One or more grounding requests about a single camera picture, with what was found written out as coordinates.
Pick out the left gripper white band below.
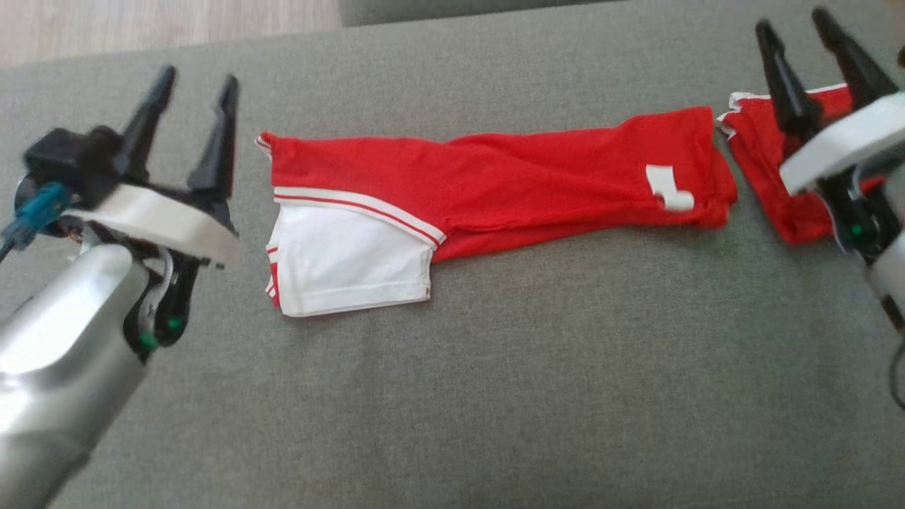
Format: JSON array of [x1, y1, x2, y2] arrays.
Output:
[[60, 65, 245, 354]]

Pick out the grey sofa seat cushion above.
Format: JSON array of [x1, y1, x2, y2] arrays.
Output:
[[339, 0, 623, 28]]

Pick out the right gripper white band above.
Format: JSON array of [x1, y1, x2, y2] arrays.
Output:
[[754, 7, 905, 266]]

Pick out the black cable with teal connector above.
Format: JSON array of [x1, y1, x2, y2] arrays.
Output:
[[0, 182, 71, 264]]

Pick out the red shorts with white stripe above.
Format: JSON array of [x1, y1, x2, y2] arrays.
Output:
[[716, 83, 888, 245]]

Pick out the red jersey with white sleeves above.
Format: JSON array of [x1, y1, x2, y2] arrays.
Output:
[[256, 106, 738, 318]]

